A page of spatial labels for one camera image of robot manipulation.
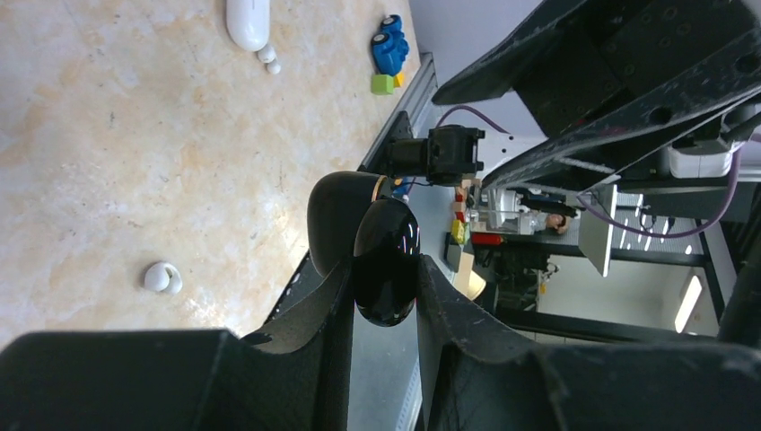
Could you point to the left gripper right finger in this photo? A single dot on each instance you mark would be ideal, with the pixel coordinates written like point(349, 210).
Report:
point(479, 374)

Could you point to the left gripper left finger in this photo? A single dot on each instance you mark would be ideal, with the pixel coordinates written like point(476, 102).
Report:
point(291, 374)

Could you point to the white charging case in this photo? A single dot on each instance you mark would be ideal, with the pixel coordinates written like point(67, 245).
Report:
point(248, 23)

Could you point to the black charging case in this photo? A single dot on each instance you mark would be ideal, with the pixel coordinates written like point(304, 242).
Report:
point(363, 244)

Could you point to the yellow cube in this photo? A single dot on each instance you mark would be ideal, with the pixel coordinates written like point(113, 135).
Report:
point(398, 80)

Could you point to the blue toy block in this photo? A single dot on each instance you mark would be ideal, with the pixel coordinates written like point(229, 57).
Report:
point(389, 46)

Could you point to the white earbud near case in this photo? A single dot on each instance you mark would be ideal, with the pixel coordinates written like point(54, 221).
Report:
point(267, 56)

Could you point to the white earbud centre table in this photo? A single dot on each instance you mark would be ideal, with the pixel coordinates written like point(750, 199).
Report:
point(163, 277)

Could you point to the green cube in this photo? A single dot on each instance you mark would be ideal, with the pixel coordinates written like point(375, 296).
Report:
point(382, 85)

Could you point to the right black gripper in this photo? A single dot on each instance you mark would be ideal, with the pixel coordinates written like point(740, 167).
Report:
point(572, 62)

